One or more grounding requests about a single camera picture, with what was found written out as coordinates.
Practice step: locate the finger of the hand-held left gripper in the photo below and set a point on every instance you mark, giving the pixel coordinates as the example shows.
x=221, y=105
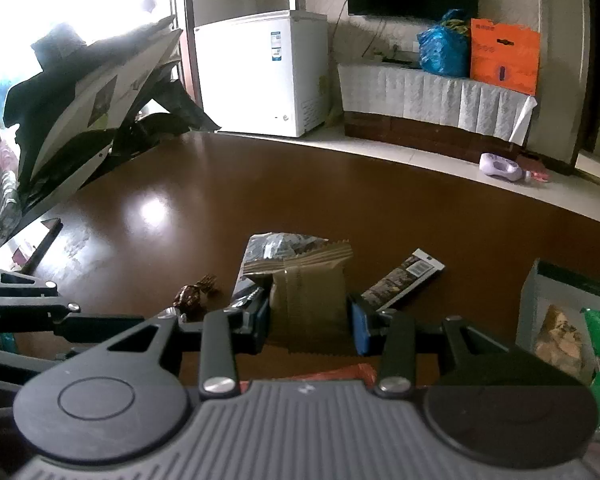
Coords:
x=25, y=287
x=10, y=362

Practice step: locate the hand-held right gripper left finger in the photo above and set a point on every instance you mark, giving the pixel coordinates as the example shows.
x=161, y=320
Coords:
x=260, y=321

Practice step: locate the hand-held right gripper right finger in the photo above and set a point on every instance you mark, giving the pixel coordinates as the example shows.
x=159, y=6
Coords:
x=360, y=326

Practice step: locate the olive snack packet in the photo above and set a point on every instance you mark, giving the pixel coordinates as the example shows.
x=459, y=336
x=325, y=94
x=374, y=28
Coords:
x=307, y=300

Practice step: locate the orange snack packet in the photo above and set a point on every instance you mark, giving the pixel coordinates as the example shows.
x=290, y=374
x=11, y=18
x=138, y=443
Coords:
x=330, y=374

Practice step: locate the long dark snack bar packet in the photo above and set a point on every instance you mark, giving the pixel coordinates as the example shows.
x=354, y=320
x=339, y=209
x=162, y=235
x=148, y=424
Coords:
x=402, y=276

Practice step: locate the metal tray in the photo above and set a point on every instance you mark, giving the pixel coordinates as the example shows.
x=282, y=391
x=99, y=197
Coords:
x=535, y=300

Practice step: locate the brown wrapped candy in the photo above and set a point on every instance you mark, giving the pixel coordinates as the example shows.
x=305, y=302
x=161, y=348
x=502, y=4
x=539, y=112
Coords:
x=192, y=294

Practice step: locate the grey clear snack packet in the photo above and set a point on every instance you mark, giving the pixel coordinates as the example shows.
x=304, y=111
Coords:
x=275, y=246

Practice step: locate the brown television cabinet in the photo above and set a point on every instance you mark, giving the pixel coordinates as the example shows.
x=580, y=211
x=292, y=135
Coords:
x=405, y=132

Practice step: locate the tan nut snack packet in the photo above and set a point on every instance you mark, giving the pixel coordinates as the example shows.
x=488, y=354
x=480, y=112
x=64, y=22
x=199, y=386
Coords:
x=560, y=340

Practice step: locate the black and white scooter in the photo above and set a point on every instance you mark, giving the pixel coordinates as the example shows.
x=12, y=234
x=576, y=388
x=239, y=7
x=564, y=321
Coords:
x=95, y=95

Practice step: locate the purple plastic floor item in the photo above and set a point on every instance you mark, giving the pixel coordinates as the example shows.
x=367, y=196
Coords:
x=500, y=167

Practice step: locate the pink slippers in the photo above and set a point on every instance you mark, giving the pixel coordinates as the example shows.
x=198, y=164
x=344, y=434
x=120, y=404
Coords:
x=535, y=170

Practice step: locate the white lace cabinet cloth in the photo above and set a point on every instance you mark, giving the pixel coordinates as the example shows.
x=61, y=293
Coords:
x=430, y=92

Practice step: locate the white chest freezer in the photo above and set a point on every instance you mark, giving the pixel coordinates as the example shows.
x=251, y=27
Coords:
x=260, y=70

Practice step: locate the blue plastic bag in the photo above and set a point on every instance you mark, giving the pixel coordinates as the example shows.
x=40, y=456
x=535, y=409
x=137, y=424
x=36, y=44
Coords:
x=442, y=50

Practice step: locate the orange gift box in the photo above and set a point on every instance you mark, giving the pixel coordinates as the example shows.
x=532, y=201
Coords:
x=505, y=55

